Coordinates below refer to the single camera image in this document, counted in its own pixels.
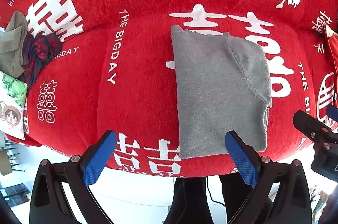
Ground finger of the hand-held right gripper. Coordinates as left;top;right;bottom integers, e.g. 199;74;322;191
326;104;338;122
293;110;338;146

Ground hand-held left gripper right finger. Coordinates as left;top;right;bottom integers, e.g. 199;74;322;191
224;130;312;224

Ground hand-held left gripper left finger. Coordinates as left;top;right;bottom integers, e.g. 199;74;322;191
29;130;117;224

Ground grey knitted sweater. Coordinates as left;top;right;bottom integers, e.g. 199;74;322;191
170;24;272;159

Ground person's right leg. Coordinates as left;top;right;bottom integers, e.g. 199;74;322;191
219;172;272;224

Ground person's leg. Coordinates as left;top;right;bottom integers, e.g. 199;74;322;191
219;172;272;224
164;177;213;224

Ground red cushion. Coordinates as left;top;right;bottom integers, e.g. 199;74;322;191
323;24;338;76

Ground person's left leg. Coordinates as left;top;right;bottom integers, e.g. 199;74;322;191
164;177;213;224

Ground wooden chair black legs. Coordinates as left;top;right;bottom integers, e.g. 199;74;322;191
0;134;18;176

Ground cartoon print cushion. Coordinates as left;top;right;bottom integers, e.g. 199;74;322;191
0;70;28;140

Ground dark red blue patterned cloth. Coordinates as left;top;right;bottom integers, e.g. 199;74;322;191
20;32;63;89

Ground olive grey folded cloth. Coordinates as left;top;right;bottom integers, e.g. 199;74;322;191
0;11;29;79

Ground black cable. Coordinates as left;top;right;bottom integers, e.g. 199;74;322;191
207;177;225;206

